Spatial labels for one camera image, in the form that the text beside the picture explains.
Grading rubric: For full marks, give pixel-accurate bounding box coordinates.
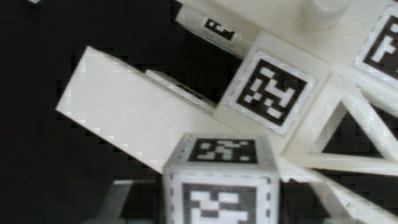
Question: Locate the white U-shaped fence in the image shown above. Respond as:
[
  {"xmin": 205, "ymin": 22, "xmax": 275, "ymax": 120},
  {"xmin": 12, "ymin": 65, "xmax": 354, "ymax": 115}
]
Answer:
[{"xmin": 58, "ymin": 48, "xmax": 234, "ymax": 170}]

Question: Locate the white chair back frame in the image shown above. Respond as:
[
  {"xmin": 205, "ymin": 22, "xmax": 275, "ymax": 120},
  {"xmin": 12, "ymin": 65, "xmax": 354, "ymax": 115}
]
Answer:
[{"xmin": 177, "ymin": 0, "xmax": 398, "ymax": 224}]

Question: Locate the white tagged cube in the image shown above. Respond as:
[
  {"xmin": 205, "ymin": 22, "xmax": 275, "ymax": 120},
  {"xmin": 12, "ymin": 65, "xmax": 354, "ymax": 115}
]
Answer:
[{"xmin": 164, "ymin": 133, "xmax": 280, "ymax": 224}]

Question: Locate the white chair leg block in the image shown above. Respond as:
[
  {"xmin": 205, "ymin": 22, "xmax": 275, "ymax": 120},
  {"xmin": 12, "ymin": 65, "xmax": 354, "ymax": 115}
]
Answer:
[
  {"xmin": 145, "ymin": 69, "xmax": 218, "ymax": 113},
  {"xmin": 177, "ymin": 7, "xmax": 253, "ymax": 58}
]

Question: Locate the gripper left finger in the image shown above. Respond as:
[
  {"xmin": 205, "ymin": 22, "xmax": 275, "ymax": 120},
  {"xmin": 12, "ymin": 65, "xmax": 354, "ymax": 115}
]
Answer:
[{"xmin": 86, "ymin": 180, "xmax": 134, "ymax": 224}]

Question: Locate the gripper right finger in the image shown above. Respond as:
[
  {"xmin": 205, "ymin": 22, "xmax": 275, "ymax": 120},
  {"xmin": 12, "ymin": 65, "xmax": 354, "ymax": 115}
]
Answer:
[{"xmin": 312, "ymin": 182, "xmax": 365, "ymax": 224}]

